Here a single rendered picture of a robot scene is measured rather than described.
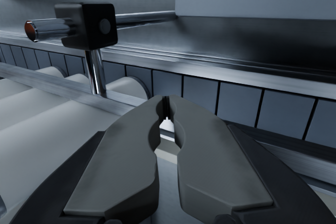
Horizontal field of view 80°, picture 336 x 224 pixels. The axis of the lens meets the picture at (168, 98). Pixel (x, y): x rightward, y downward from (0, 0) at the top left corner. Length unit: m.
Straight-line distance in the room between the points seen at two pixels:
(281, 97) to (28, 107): 0.24
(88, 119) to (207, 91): 0.11
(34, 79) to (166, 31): 0.15
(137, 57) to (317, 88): 0.17
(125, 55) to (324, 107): 0.20
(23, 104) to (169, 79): 0.15
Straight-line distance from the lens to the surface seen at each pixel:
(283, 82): 0.19
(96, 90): 0.17
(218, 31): 0.24
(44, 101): 0.26
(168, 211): 0.46
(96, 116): 0.19
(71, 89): 0.19
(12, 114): 0.25
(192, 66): 0.20
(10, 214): 0.51
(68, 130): 0.18
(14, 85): 0.32
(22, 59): 0.45
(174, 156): 0.22
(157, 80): 0.23
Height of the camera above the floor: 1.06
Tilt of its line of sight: 52 degrees down
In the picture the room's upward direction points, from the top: 127 degrees counter-clockwise
